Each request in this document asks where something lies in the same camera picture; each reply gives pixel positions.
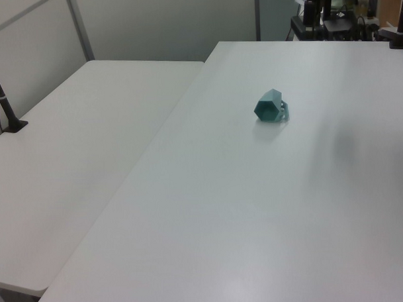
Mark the teal hexagonal plastic cup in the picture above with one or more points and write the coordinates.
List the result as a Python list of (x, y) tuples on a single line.
[(265, 109)]

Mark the small dark upright device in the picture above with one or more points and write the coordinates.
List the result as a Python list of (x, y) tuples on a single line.
[(309, 12)]

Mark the black flat equipment case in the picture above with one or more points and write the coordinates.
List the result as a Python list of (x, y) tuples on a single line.
[(301, 28)]

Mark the black box device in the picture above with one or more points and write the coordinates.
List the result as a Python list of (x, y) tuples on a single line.
[(338, 24)]

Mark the black pole with flat base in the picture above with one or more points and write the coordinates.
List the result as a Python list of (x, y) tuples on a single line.
[(6, 108)]

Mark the black pole with table clamp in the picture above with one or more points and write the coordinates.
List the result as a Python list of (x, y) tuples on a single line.
[(397, 38)]

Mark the tan wooden board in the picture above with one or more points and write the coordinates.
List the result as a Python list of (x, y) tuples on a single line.
[(389, 5)]

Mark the grey metal partition post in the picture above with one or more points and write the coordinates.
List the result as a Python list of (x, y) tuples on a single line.
[(257, 16), (81, 29)]

